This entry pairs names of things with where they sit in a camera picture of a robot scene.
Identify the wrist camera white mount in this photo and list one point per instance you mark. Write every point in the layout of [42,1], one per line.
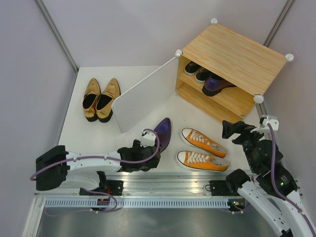
[148,138]
[266,121]

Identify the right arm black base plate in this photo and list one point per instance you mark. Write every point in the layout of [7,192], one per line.
[218,188]

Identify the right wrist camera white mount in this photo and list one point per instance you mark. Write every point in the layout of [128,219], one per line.
[266,121]

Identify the aluminium rail frame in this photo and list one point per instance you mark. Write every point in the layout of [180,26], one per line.
[140,186]

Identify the white translucent cabinet door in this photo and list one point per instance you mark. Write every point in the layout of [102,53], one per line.
[140,100]

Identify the orange canvas sneaker lower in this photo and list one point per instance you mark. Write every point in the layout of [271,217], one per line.
[201,162]

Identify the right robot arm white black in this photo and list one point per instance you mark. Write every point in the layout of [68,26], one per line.
[283,210]

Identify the black canvas sneaker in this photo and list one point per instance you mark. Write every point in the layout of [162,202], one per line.
[202,75]
[191,68]

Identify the orange canvas sneaker upper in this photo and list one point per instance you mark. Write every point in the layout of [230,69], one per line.
[197,139]

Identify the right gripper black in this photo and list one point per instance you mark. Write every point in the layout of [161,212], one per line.
[239,127]

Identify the white slotted cable duct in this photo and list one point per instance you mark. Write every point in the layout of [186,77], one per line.
[139,202]

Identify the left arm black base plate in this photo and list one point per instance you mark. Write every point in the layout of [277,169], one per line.
[113,187]

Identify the gold heeled shoe right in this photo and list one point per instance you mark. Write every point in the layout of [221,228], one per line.
[105,100]

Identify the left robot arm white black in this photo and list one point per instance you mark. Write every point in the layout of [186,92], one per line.
[58,167]

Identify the gold heeled shoe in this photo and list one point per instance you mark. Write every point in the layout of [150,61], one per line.
[90,97]
[105,100]

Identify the purple loafer shoe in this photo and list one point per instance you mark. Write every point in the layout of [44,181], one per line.
[214,85]
[163,131]

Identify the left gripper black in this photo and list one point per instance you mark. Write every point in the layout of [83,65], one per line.
[137,146]

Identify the gold heeled shoe left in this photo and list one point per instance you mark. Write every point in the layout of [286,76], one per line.
[90,97]

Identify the orange canvas sneaker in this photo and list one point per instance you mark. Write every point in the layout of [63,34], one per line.
[201,162]
[197,139]

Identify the wooden two-shelf shoe cabinet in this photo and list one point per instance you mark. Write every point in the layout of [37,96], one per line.
[246,65]

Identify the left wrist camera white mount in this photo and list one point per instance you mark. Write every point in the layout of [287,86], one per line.
[148,138]

